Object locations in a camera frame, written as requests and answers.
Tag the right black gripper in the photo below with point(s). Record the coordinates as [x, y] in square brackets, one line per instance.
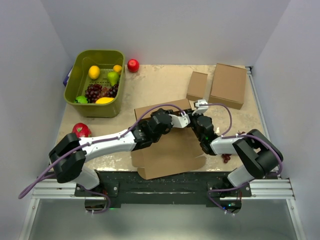
[190, 112]

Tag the cardboard paper box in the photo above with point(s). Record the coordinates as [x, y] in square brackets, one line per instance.
[177, 152]

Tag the red grapes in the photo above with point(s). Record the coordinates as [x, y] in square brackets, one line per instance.
[227, 157]

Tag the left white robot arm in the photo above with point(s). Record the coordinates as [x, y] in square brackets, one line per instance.
[71, 153]

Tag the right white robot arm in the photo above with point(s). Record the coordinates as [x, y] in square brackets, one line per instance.
[258, 155]

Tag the small folded cardboard box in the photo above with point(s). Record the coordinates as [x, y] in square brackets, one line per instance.
[197, 86]

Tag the large folded cardboard box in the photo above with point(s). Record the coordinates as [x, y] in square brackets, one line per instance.
[228, 86]

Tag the red apple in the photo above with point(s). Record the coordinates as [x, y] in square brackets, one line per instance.
[133, 65]

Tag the green pear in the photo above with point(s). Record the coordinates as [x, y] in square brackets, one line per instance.
[113, 78]

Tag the yellow mango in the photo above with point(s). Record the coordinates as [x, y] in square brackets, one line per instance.
[104, 100]

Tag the small orange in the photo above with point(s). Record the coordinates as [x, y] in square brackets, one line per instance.
[118, 69]

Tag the dark grapes in basket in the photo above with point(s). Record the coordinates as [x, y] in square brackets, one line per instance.
[97, 91]

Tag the yellow lemon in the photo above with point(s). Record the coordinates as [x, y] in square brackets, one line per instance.
[94, 72]

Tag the red dragon fruit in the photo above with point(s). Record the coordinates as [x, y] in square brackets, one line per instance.
[81, 130]

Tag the green lime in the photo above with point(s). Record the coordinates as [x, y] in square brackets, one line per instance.
[81, 100]

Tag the green plastic basket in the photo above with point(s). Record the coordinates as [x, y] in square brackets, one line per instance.
[79, 80]

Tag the purple white booklet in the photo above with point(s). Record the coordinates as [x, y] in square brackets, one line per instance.
[67, 77]

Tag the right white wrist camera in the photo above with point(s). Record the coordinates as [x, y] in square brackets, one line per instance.
[201, 106]

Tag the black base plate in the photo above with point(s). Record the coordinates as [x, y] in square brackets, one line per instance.
[189, 188]

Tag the right aluminium rail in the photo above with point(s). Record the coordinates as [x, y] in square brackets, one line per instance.
[278, 188]

